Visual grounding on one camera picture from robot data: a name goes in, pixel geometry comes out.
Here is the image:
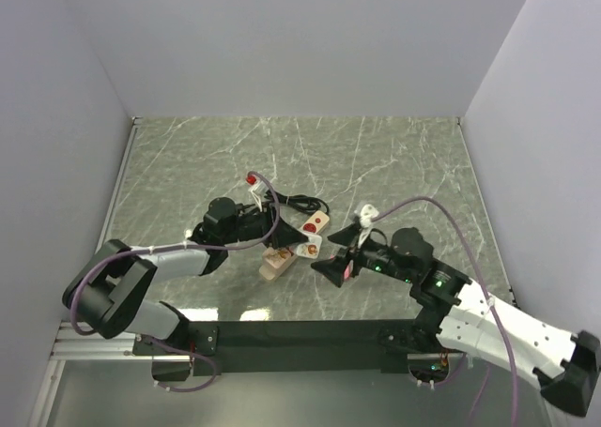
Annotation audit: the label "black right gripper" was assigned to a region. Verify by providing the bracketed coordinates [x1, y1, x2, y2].
[310, 222, 414, 286]

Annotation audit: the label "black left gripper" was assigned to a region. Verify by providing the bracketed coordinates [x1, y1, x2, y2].
[222, 201, 308, 249]

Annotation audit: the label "pink cube socket adapter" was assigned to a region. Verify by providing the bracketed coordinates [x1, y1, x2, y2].
[262, 248, 296, 272]

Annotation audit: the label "white cube socket adapter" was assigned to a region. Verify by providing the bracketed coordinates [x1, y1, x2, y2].
[293, 234, 322, 260]

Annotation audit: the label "beige power strip red sockets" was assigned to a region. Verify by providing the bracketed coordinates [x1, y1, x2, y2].
[257, 211, 331, 283]

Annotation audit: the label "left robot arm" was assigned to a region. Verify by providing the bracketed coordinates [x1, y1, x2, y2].
[62, 197, 309, 354]

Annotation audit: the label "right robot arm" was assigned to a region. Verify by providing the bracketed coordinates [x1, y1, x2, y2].
[311, 225, 600, 418]

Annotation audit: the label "pink flat plug adapter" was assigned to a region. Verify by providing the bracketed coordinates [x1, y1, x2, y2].
[343, 261, 353, 282]

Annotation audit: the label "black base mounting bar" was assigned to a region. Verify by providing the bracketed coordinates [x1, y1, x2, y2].
[133, 320, 452, 383]

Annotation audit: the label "black power strip cord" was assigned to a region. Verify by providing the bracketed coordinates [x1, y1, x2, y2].
[237, 190, 331, 215]

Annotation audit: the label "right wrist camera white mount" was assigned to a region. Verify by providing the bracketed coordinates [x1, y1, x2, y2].
[355, 203, 379, 248]

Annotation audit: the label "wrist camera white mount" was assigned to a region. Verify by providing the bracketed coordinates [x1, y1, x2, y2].
[246, 173, 268, 210]
[355, 203, 379, 248]

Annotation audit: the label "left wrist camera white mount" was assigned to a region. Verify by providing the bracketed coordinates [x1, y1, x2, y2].
[246, 173, 268, 210]

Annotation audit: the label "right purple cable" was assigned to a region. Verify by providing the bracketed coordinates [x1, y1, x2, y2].
[370, 196, 522, 427]

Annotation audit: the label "aluminium frame rail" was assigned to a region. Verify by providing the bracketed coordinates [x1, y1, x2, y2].
[50, 321, 142, 360]

